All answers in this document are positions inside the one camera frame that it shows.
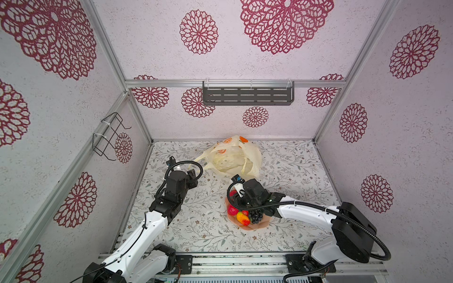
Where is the dark blue grape bunch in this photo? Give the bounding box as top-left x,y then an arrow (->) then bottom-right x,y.
248,209 -> 264,225

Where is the cream plastic fruit bag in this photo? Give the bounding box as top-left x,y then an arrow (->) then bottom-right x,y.
194,135 -> 263,180

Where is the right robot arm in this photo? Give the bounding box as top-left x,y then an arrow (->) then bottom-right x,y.
227,175 -> 376,266

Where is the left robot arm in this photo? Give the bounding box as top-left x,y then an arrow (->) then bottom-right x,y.
81,169 -> 198,283

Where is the pink scalloped bowl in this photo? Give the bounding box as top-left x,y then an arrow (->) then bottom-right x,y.
225,198 -> 271,231

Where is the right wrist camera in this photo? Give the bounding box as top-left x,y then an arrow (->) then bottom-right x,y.
231,175 -> 245,198

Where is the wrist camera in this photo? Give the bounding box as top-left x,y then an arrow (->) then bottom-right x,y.
231,175 -> 245,198
166,156 -> 176,168

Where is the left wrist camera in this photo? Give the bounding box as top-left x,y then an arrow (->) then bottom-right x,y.
166,156 -> 176,168

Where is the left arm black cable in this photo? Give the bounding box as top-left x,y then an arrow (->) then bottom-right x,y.
155,160 -> 204,199

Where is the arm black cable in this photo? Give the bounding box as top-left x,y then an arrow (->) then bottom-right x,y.
226,180 -> 392,283
155,160 -> 204,199

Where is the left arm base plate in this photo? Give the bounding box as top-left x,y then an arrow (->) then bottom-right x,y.
151,243 -> 193,275

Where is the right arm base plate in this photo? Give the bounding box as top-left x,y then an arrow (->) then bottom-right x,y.
285,241 -> 336,275

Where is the grey wall shelf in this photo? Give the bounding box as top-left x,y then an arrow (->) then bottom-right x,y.
202,81 -> 294,106

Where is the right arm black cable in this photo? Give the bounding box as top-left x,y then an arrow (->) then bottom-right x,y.
226,180 -> 392,283

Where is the black wire wall rack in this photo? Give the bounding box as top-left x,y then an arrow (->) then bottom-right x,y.
92,112 -> 133,164

